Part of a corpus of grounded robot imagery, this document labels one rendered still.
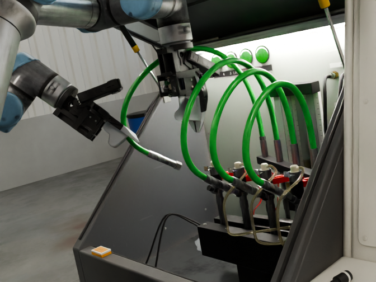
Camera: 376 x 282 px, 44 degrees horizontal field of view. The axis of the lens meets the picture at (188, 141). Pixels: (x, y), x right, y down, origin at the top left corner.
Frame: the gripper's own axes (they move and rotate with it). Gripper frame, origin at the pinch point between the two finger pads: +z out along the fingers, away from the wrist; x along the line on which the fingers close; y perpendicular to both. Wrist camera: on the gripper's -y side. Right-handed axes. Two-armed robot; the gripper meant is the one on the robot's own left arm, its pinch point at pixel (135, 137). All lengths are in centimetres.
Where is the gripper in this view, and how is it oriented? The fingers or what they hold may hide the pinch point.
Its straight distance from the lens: 115.9
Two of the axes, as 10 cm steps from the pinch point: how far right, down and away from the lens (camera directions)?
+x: 0.8, -0.8, -9.9
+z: 8.2, 5.8, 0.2
